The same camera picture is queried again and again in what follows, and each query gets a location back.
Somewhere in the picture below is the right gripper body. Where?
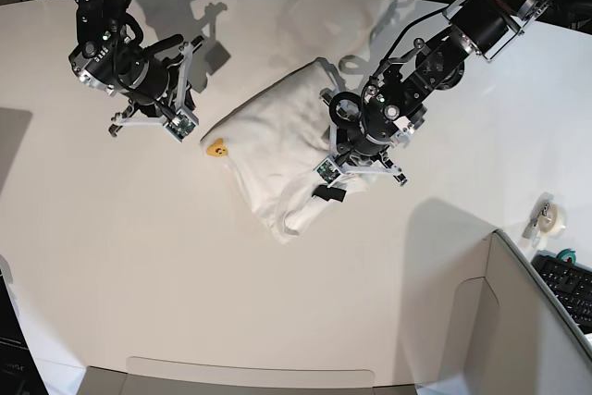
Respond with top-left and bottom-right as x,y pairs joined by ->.
110,36 -> 204,131

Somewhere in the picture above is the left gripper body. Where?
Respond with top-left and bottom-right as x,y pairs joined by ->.
327,92 -> 404,187

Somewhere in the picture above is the white printed t-shirt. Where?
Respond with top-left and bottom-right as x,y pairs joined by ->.
199,56 -> 403,246

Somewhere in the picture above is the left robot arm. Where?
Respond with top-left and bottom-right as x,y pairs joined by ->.
315,0 -> 551,189

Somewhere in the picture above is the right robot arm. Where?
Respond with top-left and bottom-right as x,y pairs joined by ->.
68,0 -> 205,142

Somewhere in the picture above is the grey flat panel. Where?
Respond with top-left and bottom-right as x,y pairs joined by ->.
0,107 -> 32,189

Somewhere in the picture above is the clear tape dispenser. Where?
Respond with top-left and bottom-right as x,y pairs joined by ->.
522,192 -> 567,250

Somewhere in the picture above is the green tape roll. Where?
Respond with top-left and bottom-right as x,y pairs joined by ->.
556,249 -> 576,265

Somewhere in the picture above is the grey cardboard box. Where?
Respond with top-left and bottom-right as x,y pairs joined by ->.
78,230 -> 591,394

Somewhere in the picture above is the black keyboard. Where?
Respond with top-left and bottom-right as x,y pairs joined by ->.
531,255 -> 592,334

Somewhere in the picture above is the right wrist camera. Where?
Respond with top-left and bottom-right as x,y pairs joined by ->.
165,109 -> 199,142

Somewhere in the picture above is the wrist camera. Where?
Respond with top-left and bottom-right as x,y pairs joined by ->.
314,156 -> 344,187
165,109 -> 199,142

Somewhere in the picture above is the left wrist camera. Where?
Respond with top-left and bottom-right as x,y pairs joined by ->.
314,156 -> 344,187

